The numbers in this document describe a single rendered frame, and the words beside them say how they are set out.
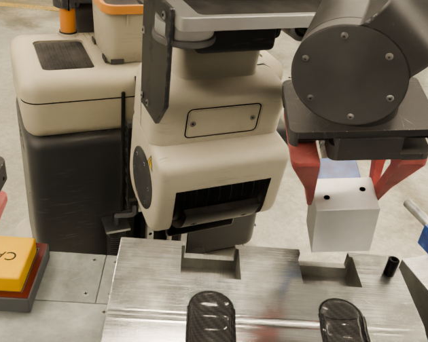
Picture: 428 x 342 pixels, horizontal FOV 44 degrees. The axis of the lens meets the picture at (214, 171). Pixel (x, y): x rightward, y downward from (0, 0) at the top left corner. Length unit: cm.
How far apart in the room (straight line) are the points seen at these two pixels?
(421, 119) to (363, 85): 12
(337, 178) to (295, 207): 164
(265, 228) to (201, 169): 118
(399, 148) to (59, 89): 72
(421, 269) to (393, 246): 145
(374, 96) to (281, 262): 25
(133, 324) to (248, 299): 10
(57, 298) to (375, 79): 41
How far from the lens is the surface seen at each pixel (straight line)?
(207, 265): 51
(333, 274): 53
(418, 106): 40
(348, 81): 27
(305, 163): 38
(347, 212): 43
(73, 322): 55
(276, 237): 192
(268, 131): 86
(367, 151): 38
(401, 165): 40
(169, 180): 77
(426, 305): 58
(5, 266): 56
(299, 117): 37
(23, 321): 56
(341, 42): 26
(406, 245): 207
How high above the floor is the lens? 122
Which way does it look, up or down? 33 degrees down
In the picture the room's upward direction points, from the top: 7 degrees clockwise
